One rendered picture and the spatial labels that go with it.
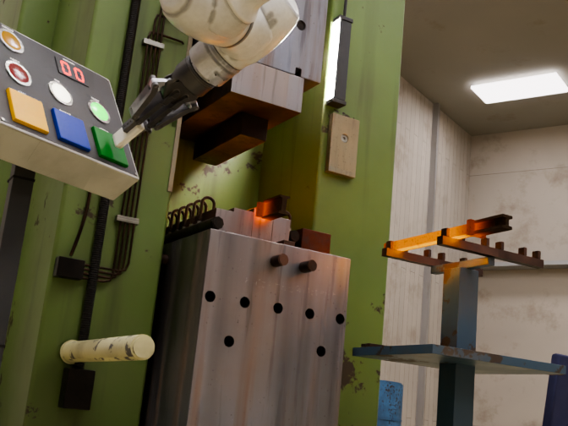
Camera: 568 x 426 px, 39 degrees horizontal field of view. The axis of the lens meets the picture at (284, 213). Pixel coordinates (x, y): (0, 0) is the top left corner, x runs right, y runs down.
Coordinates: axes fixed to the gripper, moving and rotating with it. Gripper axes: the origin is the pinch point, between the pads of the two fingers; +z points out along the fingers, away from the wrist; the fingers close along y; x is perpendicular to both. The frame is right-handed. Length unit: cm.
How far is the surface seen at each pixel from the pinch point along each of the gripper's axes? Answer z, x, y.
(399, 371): 330, 221, 900
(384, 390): 192, 87, 509
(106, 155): 4.7, -3.3, -2.4
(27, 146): 8.2, -5.5, -18.9
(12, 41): 5.0, 17.5, -20.2
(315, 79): -21, 27, 56
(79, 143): 4.7, -3.2, -9.2
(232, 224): 7.4, -5.5, 39.4
